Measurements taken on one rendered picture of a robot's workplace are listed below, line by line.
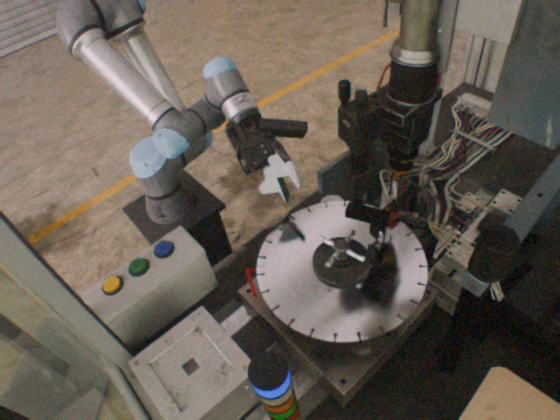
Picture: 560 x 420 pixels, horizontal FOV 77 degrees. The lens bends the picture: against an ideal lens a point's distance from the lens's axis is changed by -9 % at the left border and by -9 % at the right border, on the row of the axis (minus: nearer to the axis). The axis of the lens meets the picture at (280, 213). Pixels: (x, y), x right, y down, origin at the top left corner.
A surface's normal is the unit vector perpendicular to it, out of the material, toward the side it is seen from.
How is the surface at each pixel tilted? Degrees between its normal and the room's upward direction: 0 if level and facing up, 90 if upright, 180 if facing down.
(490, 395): 0
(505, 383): 0
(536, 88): 90
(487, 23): 90
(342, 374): 0
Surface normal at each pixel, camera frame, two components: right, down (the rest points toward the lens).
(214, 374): -0.11, -0.68
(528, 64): -0.74, 0.55
